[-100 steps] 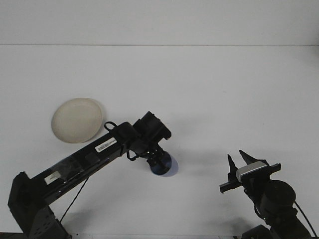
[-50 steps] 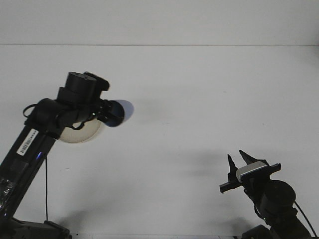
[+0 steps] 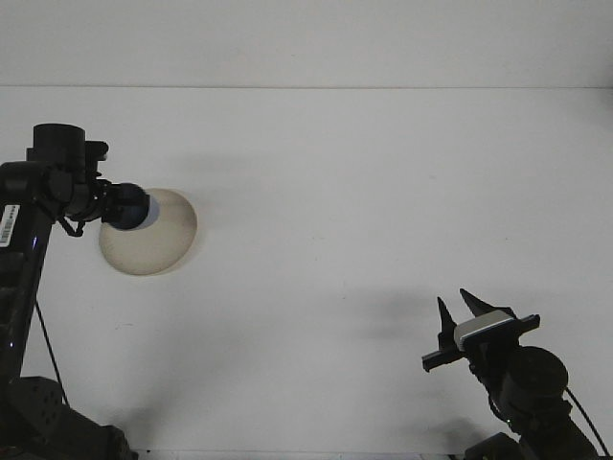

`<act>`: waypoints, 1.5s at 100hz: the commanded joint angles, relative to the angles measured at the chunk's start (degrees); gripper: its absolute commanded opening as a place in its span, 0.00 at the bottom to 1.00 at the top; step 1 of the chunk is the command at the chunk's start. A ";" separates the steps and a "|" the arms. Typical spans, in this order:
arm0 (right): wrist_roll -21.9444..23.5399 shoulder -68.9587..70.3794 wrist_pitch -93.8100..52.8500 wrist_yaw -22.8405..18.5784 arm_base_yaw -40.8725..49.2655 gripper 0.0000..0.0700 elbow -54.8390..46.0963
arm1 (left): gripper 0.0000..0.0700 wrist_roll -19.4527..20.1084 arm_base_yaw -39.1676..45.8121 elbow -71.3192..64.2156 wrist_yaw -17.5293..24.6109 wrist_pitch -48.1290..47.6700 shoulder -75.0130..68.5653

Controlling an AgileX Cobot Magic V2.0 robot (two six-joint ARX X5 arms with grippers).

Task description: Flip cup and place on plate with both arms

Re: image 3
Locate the pale blue cup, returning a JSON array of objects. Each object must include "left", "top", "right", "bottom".
[{"left": 112, "top": 183, "right": 163, "bottom": 232}]

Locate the pale round plate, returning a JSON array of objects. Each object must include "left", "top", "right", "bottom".
[{"left": 99, "top": 188, "right": 198, "bottom": 277}]

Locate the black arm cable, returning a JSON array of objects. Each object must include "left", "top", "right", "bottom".
[
  {"left": 34, "top": 215, "right": 88, "bottom": 406},
  {"left": 564, "top": 385, "right": 608, "bottom": 454}
]

